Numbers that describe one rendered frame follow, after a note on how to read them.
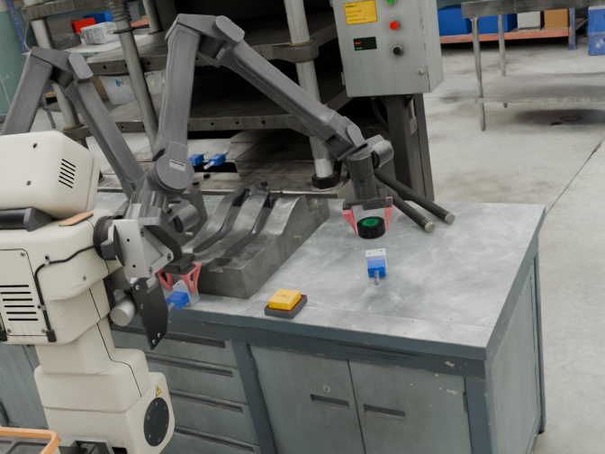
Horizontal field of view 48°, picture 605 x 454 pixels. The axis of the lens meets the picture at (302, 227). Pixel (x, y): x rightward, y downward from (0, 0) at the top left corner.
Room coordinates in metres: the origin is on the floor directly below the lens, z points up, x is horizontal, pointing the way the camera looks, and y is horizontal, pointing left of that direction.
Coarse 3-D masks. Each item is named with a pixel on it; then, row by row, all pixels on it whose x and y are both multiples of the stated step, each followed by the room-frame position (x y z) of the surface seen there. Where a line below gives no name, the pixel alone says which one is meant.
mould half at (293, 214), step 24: (216, 216) 1.88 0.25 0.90; (240, 216) 1.83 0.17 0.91; (288, 216) 1.75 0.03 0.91; (312, 216) 1.86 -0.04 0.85; (192, 240) 1.78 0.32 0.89; (264, 240) 1.69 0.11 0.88; (288, 240) 1.73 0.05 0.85; (240, 264) 1.56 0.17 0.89; (264, 264) 1.61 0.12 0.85; (216, 288) 1.58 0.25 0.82; (240, 288) 1.54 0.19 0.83
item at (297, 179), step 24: (360, 120) 2.99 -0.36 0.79; (144, 168) 2.91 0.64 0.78; (264, 168) 2.58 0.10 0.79; (288, 168) 2.52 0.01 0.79; (312, 168) 2.46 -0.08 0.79; (96, 192) 2.79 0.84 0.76; (120, 192) 2.71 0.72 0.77; (216, 192) 2.45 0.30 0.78; (288, 192) 2.28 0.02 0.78; (312, 192) 2.22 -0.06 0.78; (336, 192) 2.18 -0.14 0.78
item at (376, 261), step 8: (368, 256) 1.53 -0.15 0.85; (376, 256) 1.52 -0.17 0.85; (384, 256) 1.52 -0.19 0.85; (368, 264) 1.51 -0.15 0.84; (376, 264) 1.50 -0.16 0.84; (384, 264) 1.51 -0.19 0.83; (368, 272) 1.49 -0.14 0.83; (376, 272) 1.48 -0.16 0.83; (384, 272) 1.48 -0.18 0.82; (376, 280) 1.44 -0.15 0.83
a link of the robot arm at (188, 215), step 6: (174, 204) 1.62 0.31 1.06; (180, 204) 1.63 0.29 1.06; (186, 204) 1.63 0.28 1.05; (168, 210) 1.60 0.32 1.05; (174, 210) 1.61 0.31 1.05; (180, 210) 1.61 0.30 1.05; (186, 210) 1.62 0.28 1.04; (192, 210) 1.62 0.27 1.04; (180, 216) 1.59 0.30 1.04; (186, 216) 1.60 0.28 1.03; (192, 216) 1.61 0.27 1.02; (198, 216) 1.62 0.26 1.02; (180, 222) 1.59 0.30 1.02; (186, 222) 1.59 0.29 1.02; (192, 222) 1.61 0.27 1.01; (186, 228) 1.60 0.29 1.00
